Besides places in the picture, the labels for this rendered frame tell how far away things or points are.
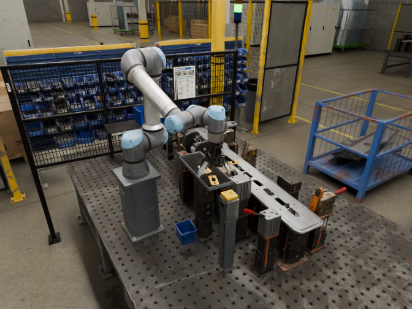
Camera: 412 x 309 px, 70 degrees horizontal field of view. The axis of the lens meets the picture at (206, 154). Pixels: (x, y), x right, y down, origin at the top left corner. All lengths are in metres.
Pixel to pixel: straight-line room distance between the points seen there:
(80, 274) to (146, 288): 1.19
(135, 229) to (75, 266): 1.11
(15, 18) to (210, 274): 7.36
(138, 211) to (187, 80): 1.43
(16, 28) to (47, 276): 6.30
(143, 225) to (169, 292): 0.42
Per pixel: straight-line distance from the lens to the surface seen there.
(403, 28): 14.16
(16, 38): 8.20
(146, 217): 1.75
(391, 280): 1.86
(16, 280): 2.90
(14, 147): 4.57
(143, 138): 1.56
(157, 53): 1.51
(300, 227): 1.50
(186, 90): 2.75
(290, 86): 5.38
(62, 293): 2.65
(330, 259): 1.83
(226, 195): 1.35
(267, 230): 1.44
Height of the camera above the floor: 1.93
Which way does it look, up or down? 27 degrees down
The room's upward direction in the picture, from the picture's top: 1 degrees clockwise
